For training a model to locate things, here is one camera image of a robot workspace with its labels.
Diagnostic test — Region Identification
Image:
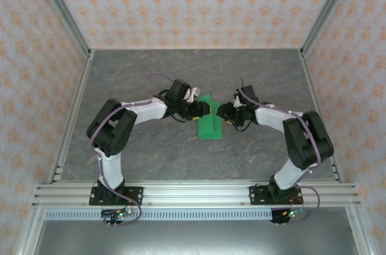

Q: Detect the green paper sheet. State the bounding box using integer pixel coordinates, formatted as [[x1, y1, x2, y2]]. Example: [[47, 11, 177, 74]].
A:
[[196, 93, 224, 140]]

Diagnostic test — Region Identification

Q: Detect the grey metal shelf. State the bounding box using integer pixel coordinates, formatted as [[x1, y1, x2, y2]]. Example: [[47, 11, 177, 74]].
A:
[[28, 220, 364, 255]]

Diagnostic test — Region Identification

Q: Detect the aluminium side rail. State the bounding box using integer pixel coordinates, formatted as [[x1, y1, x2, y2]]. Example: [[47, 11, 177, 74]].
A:
[[298, 49, 344, 183], [47, 49, 96, 184]]

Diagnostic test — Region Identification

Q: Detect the long aluminium mounting rail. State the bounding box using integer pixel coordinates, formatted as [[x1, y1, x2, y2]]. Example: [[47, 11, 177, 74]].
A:
[[31, 180, 362, 207]]

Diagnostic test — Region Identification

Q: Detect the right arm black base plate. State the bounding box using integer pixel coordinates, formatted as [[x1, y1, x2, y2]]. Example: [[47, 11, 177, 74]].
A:
[[249, 185, 304, 207]]

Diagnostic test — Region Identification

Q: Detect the slotted grey cable duct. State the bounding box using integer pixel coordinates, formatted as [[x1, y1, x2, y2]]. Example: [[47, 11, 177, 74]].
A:
[[44, 209, 354, 222]]

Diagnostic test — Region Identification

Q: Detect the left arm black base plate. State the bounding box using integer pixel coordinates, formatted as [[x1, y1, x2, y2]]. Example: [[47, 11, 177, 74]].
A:
[[89, 186, 144, 207]]

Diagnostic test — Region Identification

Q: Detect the aluminium frame post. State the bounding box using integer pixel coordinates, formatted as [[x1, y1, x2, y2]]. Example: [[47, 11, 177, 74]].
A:
[[300, 0, 359, 57], [31, 0, 93, 57]]

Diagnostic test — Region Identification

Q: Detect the aluminium frame leg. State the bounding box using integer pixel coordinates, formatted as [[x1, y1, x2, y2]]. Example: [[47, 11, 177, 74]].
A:
[[15, 206, 46, 255], [345, 206, 375, 255]]

